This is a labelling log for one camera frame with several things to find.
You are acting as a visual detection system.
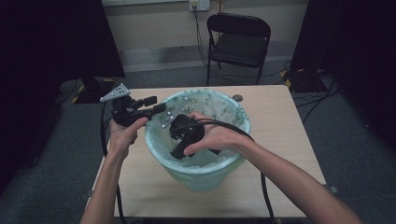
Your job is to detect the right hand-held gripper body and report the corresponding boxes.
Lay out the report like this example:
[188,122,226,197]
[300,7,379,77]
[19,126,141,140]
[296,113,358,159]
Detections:
[162,100,206,146]

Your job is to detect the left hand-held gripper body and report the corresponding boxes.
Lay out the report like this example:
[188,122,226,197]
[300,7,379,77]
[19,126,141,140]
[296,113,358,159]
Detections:
[99,83,153,128]

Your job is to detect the light blue mesh wastebasket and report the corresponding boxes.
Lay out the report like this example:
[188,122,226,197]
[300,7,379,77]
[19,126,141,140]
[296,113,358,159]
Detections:
[144,88,251,192]

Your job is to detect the green printed plastic bag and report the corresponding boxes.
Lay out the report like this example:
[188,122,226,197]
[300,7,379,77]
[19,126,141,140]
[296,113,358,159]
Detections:
[145,88,251,171]

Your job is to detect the person's right hand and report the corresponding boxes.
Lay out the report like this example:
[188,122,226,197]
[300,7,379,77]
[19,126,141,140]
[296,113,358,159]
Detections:
[183,111,250,157]

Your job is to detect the person's left hand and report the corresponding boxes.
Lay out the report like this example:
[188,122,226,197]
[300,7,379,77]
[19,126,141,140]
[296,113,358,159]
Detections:
[108,117,149,160]

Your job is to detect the black stand base striped tape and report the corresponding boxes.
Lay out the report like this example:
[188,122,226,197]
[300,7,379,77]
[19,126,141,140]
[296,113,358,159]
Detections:
[70,76,116,105]
[279,68,328,93]

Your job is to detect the black curtain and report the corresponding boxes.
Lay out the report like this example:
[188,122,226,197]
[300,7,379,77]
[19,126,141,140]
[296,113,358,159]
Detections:
[0,0,125,194]
[290,0,396,150]

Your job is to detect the black folding chair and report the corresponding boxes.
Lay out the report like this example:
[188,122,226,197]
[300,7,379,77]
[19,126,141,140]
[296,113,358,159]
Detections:
[206,12,272,87]

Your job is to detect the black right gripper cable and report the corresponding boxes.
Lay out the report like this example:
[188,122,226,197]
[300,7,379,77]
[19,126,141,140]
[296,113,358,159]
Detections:
[186,118,276,224]

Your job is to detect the black wall outlet cable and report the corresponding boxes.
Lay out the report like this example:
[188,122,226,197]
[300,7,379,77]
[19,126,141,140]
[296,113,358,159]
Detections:
[192,6,220,78]

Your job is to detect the white wall outlet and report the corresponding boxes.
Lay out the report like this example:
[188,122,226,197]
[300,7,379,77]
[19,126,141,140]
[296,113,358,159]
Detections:
[189,0,211,12]

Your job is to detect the black floor cables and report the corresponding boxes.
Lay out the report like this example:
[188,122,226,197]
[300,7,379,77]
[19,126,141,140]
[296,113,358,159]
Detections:
[292,73,342,124]

